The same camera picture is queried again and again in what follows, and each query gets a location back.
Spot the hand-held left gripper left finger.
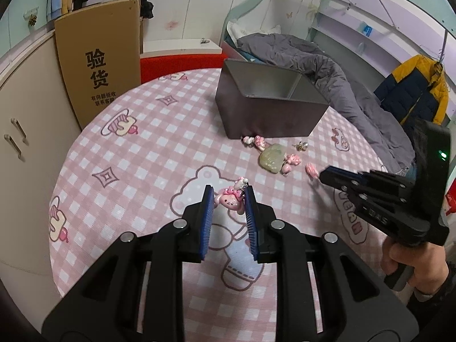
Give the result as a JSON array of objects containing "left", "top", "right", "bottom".
[{"left": 42, "top": 184, "right": 214, "bottom": 342}]

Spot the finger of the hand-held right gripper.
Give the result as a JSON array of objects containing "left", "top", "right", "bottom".
[
  {"left": 319, "top": 166, "right": 416, "bottom": 200},
  {"left": 322, "top": 181, "right": 410, "bottom": 211}
]

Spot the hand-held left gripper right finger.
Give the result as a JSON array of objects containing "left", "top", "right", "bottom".
[{"left": 244, "top": 185, "right": 420, "bottom": 342}]

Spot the pink bow rabbit charm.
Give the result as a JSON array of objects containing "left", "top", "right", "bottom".
[{"left": 214, "top": 177, "right": 250, "bottom": 215}]

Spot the grey metal box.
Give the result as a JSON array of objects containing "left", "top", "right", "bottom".
[{"left": 215, "top": 59, "right": 331, "bottom": 139}]

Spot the person's right forearm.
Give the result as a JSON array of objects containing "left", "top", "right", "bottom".
[{"left": 406, "top": 260, "right": 456, "bottom": 326}]

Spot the person's right hand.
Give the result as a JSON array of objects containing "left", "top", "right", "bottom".
[{"left": 379, "top": 235, "right": 449, "bottom": 294}]

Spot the pale green jade pendant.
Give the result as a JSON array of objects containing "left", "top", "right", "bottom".
[{"left": 258, "top": 143, "right": 288, "bottom": 174}]

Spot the pink charm pair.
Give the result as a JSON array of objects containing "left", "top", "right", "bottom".
[{"left": 242, "top": 135, "right": 266, "bottom": 149}]

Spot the grey duvet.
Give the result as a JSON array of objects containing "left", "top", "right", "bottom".
[{"left": 235, "top": 33, "right": 417, "bottom": 173}]

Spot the yellow and navy jacket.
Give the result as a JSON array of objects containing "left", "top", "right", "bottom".
[{"left": 373, "top": 54, "right": 451, "bottom": 126}]

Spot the red covered bench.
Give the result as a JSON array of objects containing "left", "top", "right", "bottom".
[{"left": 140, "top": 53, "right": 226, "bottom": 85}]

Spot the white board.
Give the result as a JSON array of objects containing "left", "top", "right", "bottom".
[{"left": 142, "top": 39, "right": 223, "bottom": 58}]

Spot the tall cardboard box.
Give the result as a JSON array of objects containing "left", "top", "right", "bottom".
[{"left": 54, "top": 0, "right": 142, "bottom": 131}]

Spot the white pillow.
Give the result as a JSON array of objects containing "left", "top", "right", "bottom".
[{"left": 225, "top": 19, "right": 258, "bottom": 48}]

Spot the teal bunk bed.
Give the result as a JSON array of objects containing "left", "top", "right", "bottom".
[{"left": 219, "top": 0, "right": 456, "bottom": 172}]

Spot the white wardrobe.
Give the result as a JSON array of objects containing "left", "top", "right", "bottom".
[{"left": 89, "top": 0, "right": 271, "bottom": 43}]

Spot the cream low cabinet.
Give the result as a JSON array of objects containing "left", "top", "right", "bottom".
[{"left": 0, "top": 28, "right": 84, "bottom": 257}]

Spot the teal drawer cabinet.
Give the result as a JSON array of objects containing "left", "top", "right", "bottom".
[{"left": 0, "top": 0, "right": 54, "bottom": 48}]

